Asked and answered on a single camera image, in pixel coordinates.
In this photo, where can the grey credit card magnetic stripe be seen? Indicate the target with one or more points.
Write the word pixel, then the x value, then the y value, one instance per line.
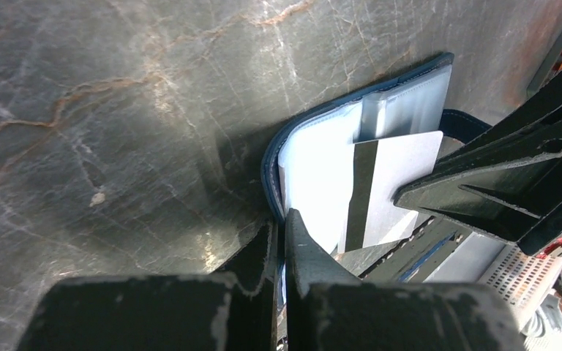
pixel 380 168

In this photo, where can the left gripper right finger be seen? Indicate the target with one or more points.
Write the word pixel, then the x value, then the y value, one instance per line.
pixel 329 308

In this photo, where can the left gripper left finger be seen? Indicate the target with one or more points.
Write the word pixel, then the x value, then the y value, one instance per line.
pixel 231 308

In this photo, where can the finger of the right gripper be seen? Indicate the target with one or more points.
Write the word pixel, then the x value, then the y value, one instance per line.
pixel 505 181
pixel 542 109

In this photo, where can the blue card holder wallet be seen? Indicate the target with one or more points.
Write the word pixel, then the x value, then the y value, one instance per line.
pixel 308 164

